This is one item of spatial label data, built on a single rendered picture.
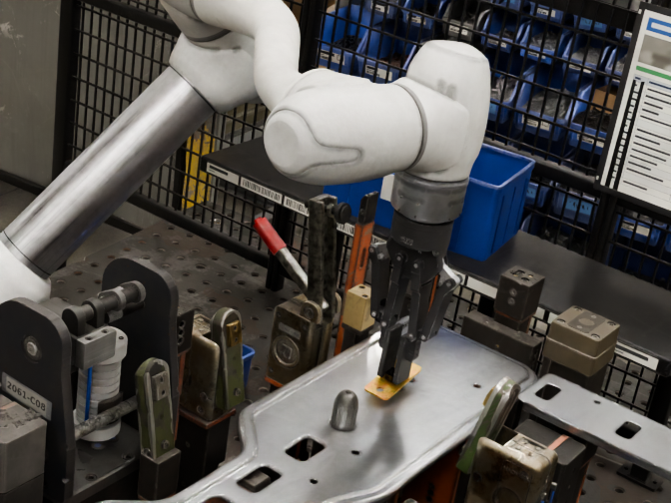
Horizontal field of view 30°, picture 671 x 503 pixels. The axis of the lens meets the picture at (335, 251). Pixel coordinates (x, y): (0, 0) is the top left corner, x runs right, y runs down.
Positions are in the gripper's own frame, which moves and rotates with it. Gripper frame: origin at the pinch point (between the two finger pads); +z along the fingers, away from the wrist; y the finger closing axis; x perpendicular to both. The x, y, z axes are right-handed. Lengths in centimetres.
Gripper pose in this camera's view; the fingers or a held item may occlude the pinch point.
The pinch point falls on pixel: (397, 353)
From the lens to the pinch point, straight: 163.1
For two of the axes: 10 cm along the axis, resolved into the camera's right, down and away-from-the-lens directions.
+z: -1.4, 9.0, 4.2
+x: 5.9, -2.6, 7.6
